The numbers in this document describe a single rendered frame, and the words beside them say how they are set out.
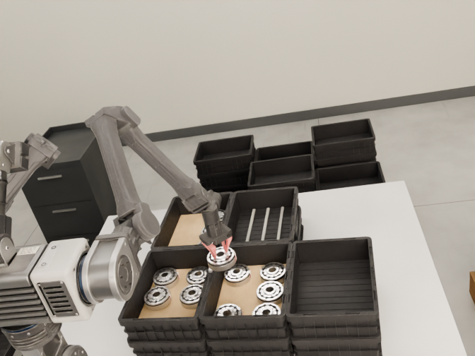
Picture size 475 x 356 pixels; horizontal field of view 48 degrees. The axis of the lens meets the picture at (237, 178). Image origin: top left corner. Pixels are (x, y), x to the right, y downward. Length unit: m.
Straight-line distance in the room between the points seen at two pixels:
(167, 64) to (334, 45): 1.56
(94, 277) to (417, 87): 4.34
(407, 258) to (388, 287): 0.19
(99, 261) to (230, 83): 3.98
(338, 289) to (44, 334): 1.05
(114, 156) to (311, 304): 0.90
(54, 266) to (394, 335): 1.23
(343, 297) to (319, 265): 0.19
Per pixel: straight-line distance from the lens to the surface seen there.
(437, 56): 5.17
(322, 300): 1.97
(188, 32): 5.00
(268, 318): 1.80
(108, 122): 1.56
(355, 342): 1.86
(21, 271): 1.30
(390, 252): 2.34
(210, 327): 1.89
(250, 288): 2.06
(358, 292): 1.99
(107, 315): 2.38
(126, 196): 1.45
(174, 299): 2.11
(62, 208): 3.57
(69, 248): 1.29
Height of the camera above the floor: 2.20
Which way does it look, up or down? 30 degrees down
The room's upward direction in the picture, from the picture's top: 13 degrees counter-clockwise
